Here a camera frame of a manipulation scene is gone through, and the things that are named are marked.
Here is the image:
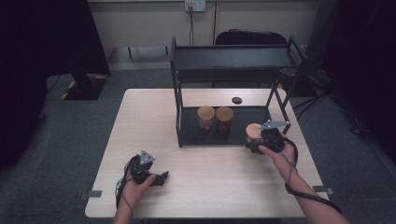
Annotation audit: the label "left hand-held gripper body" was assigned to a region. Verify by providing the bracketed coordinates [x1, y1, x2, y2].
[128, 149, 157, 186]

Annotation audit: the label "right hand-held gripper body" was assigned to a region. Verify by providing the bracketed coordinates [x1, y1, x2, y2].
[259, 119, 291, 154]

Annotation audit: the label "wooden-lid glass jar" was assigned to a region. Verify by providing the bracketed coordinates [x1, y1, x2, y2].
[245, 122, 264, 147]

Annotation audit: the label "wooden-lid jar of red fruit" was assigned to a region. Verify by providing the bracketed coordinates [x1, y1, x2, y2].
[215, 106, 235, 133]

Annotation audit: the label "wooden-lid jar of tan nuts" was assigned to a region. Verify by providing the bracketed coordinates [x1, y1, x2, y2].
[197, 105, 217, 133]

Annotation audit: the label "black metal two-tier rack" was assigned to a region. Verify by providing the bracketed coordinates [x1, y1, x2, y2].
[169, 35, 310, 148]

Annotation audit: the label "person's left hand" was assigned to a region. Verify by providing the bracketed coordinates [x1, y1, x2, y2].
[121, 161, 158, 211]

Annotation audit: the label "person's right hand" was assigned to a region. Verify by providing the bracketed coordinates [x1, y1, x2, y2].
[258, 132, 297, 185]

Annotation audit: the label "black stand base striped tape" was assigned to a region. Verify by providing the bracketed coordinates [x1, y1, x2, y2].
[60, 72, 110, 102]

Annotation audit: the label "black chair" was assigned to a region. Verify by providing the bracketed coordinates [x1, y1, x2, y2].
[212, 28, 289, 89]

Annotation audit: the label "dark curtain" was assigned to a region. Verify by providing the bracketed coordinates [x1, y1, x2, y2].
[306, 0, 396, 155]
[0, 0, 111, 171]

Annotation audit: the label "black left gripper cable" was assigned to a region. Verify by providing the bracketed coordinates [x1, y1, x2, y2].
[115, 167, 135, 218]

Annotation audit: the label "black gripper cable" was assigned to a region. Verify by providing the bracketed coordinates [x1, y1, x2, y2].
[281, 136, 344, 216]
[115, 167, 135, 218]

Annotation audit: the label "grey table bracket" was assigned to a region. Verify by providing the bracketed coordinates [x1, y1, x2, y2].
[312, 185, 335, 196]
[79, 189, 104, 201]

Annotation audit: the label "black floor cables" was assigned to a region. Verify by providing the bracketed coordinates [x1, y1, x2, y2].
[291, 69, 373, 136]

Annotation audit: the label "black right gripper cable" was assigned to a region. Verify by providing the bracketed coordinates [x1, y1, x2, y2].
[281, 136, 344, 216]

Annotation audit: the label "beige wall conduit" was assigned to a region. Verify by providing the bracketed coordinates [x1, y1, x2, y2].
[213, 1, 219, 46]

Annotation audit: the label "black power cable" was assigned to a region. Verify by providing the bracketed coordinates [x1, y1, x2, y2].
[188, 5, 196, 48]

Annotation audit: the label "white wall socket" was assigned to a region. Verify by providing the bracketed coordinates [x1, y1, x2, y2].
[184, 0, 207, 13]

